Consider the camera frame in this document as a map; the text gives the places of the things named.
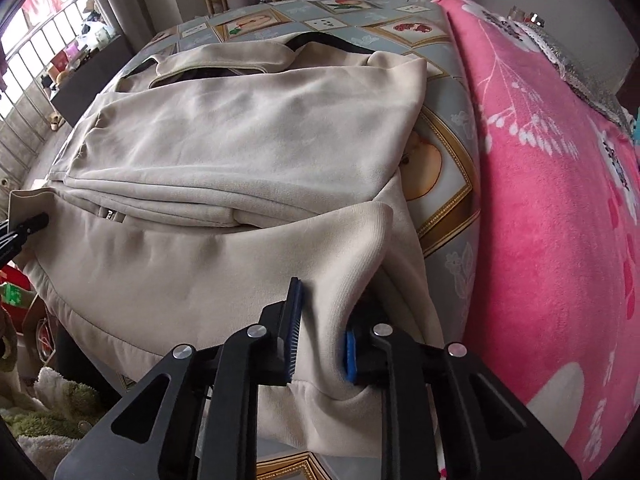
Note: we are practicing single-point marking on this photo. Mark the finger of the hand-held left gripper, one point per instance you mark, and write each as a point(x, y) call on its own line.
point(20, 232)

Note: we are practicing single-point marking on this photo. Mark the beige zip jacket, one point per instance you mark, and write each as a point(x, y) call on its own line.
point(225, 135)

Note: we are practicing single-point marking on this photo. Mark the grey low cabinet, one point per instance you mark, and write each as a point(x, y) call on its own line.
point(85, 95)

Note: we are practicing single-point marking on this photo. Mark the pink floral blanket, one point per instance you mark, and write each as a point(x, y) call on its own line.
point(540, 210)

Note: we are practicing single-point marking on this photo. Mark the silver lace cloth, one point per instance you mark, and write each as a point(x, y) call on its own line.
point(580, 65)

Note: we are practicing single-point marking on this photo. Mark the green white fluffy cloth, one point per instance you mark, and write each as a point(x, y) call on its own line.
point(55, 400)

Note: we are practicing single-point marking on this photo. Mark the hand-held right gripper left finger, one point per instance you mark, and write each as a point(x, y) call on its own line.
point(295, 330)

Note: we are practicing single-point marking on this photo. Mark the fruit print tablecloth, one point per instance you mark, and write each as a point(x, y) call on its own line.
point(450, 170)

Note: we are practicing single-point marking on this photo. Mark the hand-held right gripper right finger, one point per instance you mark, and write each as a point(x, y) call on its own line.
point(351, 357)

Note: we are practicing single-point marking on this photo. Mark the grey curtain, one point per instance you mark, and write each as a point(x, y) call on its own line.
point(115, 0)

